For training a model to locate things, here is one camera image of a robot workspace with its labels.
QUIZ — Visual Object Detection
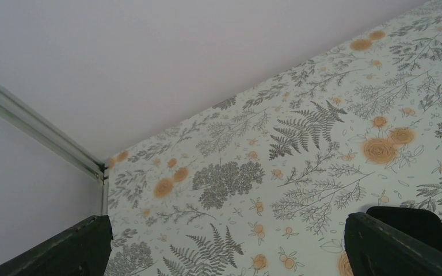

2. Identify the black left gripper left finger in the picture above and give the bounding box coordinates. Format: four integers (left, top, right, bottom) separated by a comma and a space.
0, 215, 113, 275

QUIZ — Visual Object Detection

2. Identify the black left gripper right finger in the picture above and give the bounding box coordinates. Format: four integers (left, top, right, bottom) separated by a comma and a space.
344, 212, 442, 275

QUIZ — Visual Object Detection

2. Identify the black phone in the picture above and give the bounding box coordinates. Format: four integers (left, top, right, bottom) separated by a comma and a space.
366, 206, 442, 252

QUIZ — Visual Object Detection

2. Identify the floral patterned table mat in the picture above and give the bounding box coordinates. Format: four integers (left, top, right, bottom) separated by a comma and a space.
105, 1, 442, 275

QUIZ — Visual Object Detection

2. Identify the aluminium frame post left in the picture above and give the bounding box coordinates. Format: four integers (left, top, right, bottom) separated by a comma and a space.
0, 85, 108, 215

